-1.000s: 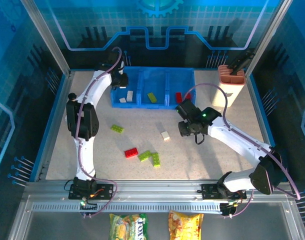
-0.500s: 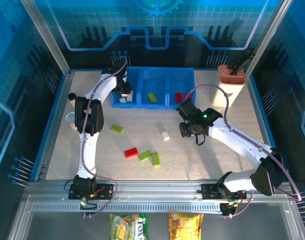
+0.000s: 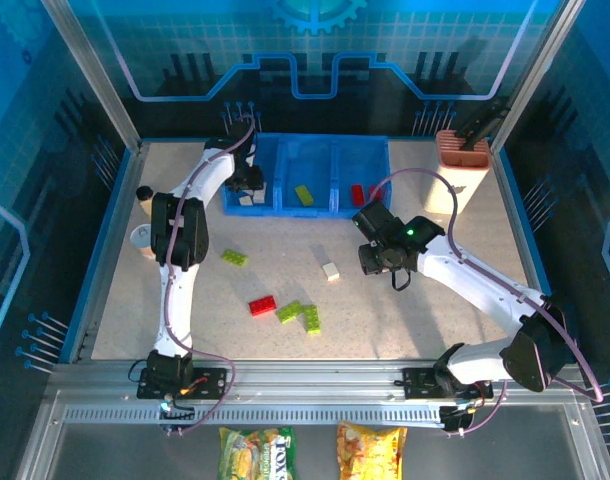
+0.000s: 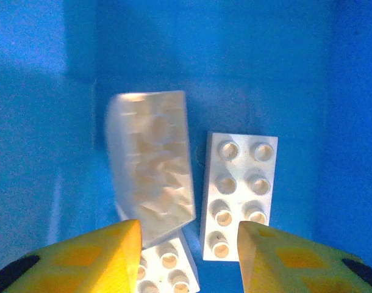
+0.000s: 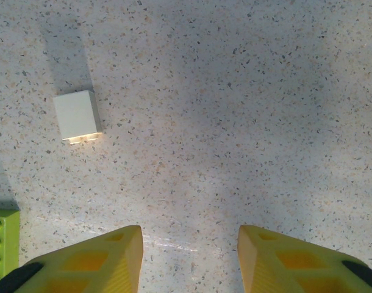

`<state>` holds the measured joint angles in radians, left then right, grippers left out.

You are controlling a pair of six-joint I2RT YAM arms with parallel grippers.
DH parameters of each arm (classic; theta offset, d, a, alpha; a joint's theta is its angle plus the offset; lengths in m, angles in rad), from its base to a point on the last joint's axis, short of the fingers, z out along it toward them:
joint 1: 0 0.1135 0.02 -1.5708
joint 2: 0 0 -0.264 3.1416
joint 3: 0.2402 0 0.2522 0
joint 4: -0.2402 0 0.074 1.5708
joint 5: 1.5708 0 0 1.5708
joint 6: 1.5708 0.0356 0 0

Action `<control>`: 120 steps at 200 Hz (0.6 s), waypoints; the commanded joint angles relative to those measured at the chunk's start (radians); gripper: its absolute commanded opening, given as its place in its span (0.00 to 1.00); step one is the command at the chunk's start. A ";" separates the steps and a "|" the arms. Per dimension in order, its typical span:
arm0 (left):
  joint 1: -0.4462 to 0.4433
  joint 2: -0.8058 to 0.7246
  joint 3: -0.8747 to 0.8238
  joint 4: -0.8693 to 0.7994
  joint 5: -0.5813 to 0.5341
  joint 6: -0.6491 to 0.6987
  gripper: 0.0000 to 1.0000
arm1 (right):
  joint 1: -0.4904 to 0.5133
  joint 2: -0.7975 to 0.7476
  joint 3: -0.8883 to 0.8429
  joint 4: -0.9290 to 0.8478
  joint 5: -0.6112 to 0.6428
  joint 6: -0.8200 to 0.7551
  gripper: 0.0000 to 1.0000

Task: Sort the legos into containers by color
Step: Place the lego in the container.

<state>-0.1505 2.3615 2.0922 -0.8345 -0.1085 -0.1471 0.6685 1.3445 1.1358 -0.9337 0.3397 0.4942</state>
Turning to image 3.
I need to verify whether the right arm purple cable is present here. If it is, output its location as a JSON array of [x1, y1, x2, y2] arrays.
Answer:
[[369, 168, 606, 437]]

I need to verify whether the black-handled knife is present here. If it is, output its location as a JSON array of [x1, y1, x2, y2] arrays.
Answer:
[[454, 99, 511, 151]]

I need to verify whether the blue three-compartment bin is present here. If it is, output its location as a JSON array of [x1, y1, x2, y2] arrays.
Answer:
[[219, 132, 392, 220]]

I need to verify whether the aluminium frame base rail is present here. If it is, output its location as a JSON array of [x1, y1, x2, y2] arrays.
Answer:
[[14, 358, 610, 480]]

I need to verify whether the aluminium frame post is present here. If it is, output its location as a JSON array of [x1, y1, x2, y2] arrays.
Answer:
[[488, 0, 584, 154], [39, 0, 145, 151]]

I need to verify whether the blue table edge strip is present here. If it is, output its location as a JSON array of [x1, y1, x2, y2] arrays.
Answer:
[[492, 144, 576, 364], [58, 142, 146, 364]]

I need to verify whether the white and pink knife block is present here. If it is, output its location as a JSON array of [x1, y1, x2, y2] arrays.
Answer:
[[422, 129, 492, 216]]

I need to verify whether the green snack bag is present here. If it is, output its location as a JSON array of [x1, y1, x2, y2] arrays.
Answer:
[[218, 425, 297, 480]]

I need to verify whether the yellow snack bag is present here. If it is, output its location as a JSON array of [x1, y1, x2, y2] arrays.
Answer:
[[336, 421, 409, 480]]

